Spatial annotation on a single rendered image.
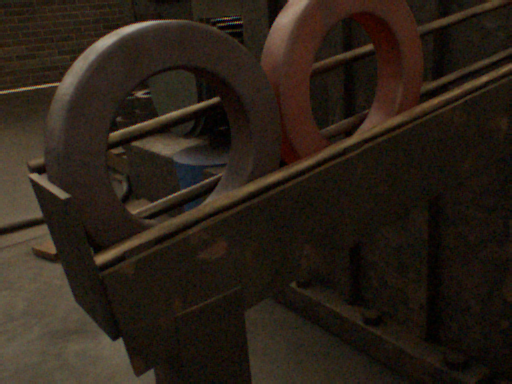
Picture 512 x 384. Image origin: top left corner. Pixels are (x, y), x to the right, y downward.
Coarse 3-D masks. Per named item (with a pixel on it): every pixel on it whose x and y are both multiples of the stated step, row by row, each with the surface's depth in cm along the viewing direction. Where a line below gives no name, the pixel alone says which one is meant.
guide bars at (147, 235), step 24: (504, 72) 59; (456, 96) 55; (408, 120) 51; (336, 144) 46; (360, 144) 47; (288, 168) 43; (312, 168) 45; (240, 192) 41; (192, 216) 39; (144, 240) 37; (96, 264) 35
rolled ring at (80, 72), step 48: (96, 48) 35; (144, 48) 36; (192, 48) 38; (240, 48) 40; (96, 96) 35; (240, 96) 41; (48, 144) 35; (96, 144) 35; (240, 144) 44; (96, 192) 36; (96, 240) 37
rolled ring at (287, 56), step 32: (320, 0) 44; (352, 0) 46; (384, 0) 48; (288, 32) 43; (320, 32) 45; (384, 32) 50; (416, 32) 52; (288, 64) 43; (384, 64) 53; (416, 64) 53; (288, 96) 44; (384, 96) 54; (416, 96) 54; (288, 128) 45; (288, 160) 48
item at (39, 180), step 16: (32, 176) 38; (48, 192) 35; (64, 192) 34; (48, 208) 37; (64, 208) 33; (48, 224) 39; (64, 224) 35; (80, 224) 34; (64, 240) 37; (80, 240) 34; (64, 256) 39; (80, 256) 35; (80, 272) 37; (96, 272) 35; (80, 288) 39; (96, 288) 35; (80, 304) 41; (96, 304) 37; (96, 320) 39; (112, 320) 37; (112, 336) 37
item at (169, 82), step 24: (216, 24) 181; (240, 24) 184; (168, 72) 182; (168, 96) 187; (192, 96) 174; (216, 96) 173; (216, 120) 180; (144, 144) 209; (168, 144) 206; (192, 144) 203; (144, 168) 209; (168, 168) 192; (216, 168) 171; (144, 192) 215; (168, 192) 197
